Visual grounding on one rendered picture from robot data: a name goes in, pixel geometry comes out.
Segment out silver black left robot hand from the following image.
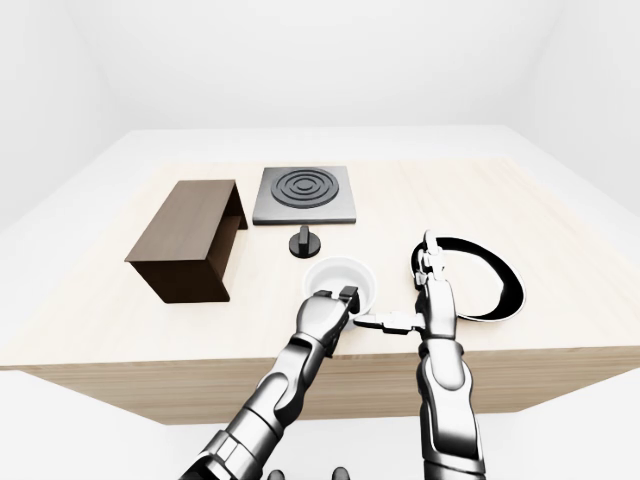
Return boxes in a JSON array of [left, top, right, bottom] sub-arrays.
[[293, 284, 362, 359]]

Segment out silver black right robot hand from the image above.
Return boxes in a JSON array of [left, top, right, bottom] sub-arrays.
[[353, 229, 460, 344]]

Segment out white bowl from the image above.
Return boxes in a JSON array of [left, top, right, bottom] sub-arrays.
[[302, 255, 378, 322]]

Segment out dark brown wooden cabinet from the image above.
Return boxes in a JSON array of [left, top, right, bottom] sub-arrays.
[[124, 179, 250, 305]]

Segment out round black knob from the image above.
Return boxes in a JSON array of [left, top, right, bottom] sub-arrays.
[[288, 225, 325, 260]]

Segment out black and white plate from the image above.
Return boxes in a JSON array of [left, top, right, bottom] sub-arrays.
[[409, 235, 528, 324]]

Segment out flat dark stove plate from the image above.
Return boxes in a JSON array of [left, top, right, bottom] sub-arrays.
[[252, 165, 358, 227]]

